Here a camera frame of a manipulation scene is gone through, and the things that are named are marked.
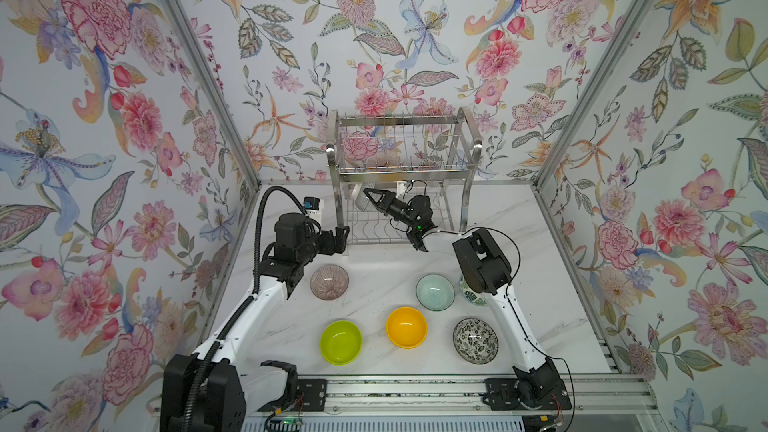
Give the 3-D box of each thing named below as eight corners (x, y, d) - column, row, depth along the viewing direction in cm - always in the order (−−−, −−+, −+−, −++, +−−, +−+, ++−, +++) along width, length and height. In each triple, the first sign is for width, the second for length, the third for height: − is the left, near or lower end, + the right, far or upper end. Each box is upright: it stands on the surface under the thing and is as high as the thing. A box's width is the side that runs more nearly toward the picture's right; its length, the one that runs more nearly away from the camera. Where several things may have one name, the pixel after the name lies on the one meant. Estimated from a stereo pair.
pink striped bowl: (310, 300, 91) (307, 294, 88) (315, 271, 98) (312, 264, 94) (347, 300, 91) (345, 294, 88) (349, 271, 98) (348, 264, 95)
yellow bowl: (386, 350, 82) (386, 345, 79) (386, 312, 89) (386, 306, 86) (427, 350, 83) (429, 345, 79) (424, 312, 89) (425, 306, 86)
